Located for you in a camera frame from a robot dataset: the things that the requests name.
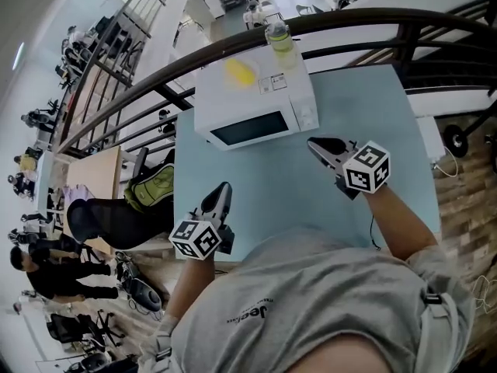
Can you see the green backpack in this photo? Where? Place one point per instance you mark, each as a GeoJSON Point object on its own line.
{"type": "Point", "coordinates": [151, 187]}

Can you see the black round device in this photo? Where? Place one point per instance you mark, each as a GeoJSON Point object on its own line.
{"type": "Point", "coordinates": [143, 293]}

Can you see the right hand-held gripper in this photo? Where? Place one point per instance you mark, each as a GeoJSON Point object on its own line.
{"type": "Point", "coordinates": [367, 169]}

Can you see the black wheel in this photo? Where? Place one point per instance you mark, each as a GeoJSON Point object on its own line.
{"type": "Point", "coordinates": [454, 140]}

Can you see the dark metal railing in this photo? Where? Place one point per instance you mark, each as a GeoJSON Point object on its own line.
{"type": "Point", "coordinates": [349, 15]}

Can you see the lilac cloth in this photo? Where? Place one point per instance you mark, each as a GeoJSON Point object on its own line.
{"type": "Point", "coordinates": [75, 193]}

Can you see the person's right forearm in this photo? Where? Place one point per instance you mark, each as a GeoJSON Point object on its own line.
{"type": "Point", "coordinates": [400, 224]}

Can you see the grey t-shirt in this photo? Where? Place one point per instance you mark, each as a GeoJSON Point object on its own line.
{"type": "Point", "coordinates": [310, 293]}

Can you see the wooden desk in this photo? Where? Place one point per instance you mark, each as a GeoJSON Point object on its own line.
{"type": "Point", "coordinates": [97, 177]}

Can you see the black mesh office chair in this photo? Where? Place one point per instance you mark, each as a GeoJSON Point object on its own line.
{"type": "Point", "coordinates": [112, 224]}

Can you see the white microwave oven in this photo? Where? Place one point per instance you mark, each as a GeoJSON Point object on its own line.
{"type": "Point", "coordinates": [240, 103]}

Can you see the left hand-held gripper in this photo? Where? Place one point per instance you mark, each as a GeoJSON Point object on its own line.
{"type": "Point", "coordinates": [194, 239]}

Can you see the person's left forearm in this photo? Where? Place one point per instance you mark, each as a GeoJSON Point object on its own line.
{"type": "Point", "coordinates": [192, 286]}

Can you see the clear green water bottle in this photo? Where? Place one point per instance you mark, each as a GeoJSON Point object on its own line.
{"type": "Point", "coordinates": [282, 47]}

